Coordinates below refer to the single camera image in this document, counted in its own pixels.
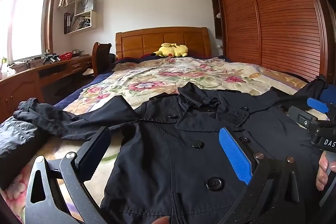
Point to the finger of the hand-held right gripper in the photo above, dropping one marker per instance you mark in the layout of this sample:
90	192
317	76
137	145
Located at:
300	115
317	105

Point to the person's right hand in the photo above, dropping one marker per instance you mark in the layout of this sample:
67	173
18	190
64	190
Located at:
321	171

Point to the white paper bag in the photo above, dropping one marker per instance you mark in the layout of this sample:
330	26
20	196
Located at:
85	5

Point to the white wall shelf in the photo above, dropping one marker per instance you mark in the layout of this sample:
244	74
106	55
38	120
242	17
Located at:
93	20

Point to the red basket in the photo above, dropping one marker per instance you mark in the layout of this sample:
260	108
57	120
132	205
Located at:
65	56

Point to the wooden door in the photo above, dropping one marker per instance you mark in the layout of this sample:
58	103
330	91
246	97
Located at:
331	29

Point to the window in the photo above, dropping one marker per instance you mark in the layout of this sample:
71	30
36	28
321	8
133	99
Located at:
29	22

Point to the wooden desk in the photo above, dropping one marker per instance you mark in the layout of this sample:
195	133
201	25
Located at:
23	85

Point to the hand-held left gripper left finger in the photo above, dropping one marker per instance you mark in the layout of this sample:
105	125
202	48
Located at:
92	150

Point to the wooden slatted wardrobe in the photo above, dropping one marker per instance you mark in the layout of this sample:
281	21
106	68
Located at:
275	16

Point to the black metal tool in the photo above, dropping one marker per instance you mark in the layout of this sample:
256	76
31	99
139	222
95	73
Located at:
51	58

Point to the floral blanket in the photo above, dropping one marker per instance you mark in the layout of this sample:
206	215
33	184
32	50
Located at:
157	77

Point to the wooden chair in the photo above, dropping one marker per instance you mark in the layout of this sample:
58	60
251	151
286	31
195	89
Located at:
101	56

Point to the person's left hand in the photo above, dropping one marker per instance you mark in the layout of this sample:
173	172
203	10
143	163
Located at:
160	220

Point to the folded black jacket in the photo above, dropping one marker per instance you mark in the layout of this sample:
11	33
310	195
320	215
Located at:
15	140

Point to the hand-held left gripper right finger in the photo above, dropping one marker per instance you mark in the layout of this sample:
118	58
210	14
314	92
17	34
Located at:
233	153

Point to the wooden bed headboard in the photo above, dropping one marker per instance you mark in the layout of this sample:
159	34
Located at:
147	40

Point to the row of black binders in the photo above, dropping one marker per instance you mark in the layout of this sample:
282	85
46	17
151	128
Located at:
67	23

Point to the dark navy trench coat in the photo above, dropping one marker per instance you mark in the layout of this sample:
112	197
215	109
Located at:
162	150

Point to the yellow plush toy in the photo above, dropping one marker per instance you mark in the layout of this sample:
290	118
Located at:
170	50

